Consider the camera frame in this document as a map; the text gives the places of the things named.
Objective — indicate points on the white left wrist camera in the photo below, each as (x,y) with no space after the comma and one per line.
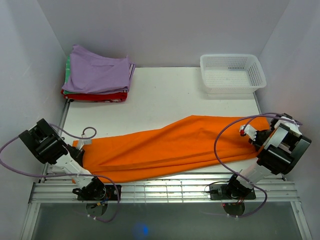
(84,140)

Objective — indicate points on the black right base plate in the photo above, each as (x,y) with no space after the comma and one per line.
(220,191)

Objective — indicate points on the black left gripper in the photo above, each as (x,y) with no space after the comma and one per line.
(78,156)

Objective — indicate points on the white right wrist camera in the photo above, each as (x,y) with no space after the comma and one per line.
(249,131)

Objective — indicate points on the green folded trousers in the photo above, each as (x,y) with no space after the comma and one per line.
(67,70)

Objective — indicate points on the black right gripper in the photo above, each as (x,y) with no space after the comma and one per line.
(256,143)

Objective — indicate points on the red folded trousers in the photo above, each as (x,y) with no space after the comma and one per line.
(117,97)

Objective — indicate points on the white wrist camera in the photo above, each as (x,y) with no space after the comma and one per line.
(84,140)
(249,131)

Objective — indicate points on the aluminium frame rail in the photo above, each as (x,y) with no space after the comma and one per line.
(132,116)

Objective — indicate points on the white plastic basket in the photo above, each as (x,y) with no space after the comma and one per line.
(231,74)

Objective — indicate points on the orange trousers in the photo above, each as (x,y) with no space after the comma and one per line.
(190,143)

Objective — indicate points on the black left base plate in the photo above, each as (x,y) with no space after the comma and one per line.
(110,195)

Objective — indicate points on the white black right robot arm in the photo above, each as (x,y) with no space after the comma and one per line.
(279,149)

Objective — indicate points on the purple folded trousers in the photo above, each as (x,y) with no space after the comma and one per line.
(90,73)

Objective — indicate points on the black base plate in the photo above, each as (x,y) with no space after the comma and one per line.
(110,195)
(220,191)

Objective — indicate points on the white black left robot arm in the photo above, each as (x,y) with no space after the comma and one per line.
(49,148)

